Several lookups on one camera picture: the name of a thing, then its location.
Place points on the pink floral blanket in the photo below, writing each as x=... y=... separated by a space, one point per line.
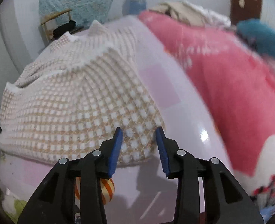
x=238 y=89

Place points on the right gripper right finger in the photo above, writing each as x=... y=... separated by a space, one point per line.
x=206 y=189

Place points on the dark red wooden door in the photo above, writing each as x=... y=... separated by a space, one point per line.
x=245 y=9

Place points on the wooden chair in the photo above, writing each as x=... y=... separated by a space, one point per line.
x=53 y=20

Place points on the beige white houndstooth coat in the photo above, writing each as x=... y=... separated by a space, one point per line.
x=66 y=103

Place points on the black bag on chair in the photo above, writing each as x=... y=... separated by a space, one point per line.
x=67 y=27

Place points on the teal plush garment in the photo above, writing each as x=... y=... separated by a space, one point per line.
x=258 y=36

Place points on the beige clothes pile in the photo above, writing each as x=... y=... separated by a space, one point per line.
x=192 y=15

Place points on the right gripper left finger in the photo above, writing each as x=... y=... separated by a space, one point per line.
x=53 y=200

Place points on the orange striped ball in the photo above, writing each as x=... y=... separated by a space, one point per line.
x=107 y=190

